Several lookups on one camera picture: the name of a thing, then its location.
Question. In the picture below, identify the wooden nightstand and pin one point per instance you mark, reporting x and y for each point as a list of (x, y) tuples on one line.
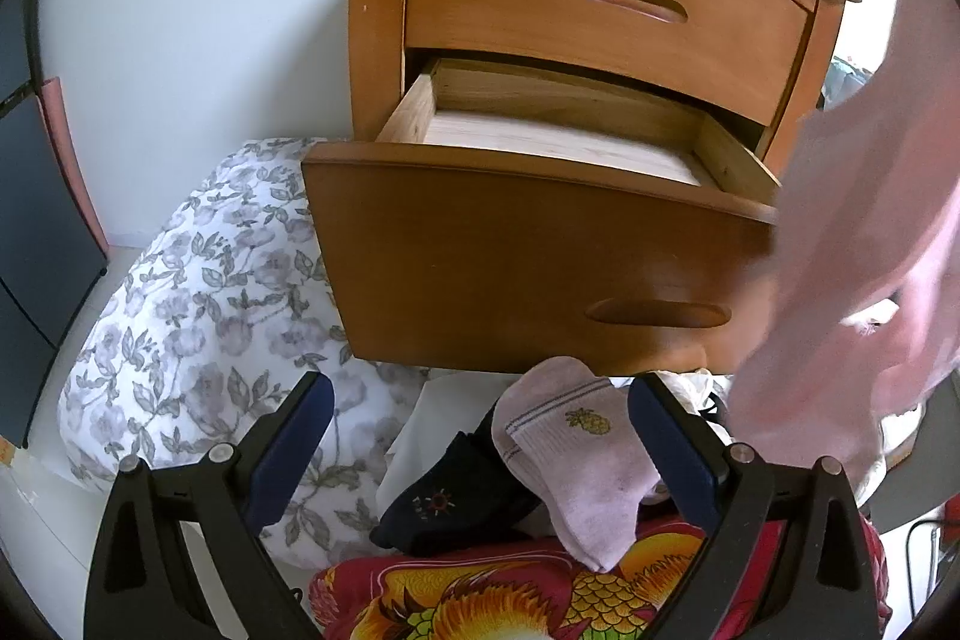
[(379, 10)]

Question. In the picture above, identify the navy sock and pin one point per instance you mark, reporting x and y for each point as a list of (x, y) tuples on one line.
[(450, 505)]

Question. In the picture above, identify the pink pineapple sock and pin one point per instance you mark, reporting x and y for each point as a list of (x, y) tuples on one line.
[(592, 490)]

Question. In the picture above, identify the pink board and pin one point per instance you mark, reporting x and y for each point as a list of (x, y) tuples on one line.
[(67, 160)]

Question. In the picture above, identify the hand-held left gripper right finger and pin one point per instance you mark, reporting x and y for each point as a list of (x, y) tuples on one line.
[(671, 452)]

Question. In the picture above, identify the grey floral bed sheet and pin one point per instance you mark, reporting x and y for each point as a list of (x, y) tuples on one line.
[(187, 310)]

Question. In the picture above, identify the red floral blanket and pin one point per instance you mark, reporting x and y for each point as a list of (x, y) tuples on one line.
[(525, 602)]

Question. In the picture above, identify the white garment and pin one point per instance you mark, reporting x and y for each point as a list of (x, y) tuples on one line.
[(450, 407)]

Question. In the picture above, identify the pink garment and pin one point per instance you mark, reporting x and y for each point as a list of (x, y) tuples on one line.
[(862, 235)]

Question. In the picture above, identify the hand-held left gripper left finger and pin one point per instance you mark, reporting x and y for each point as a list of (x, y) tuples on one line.
[(296, 452)]

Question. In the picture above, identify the crumpled blue-grey plastic bag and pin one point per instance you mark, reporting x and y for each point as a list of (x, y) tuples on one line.
[(844, 78)]

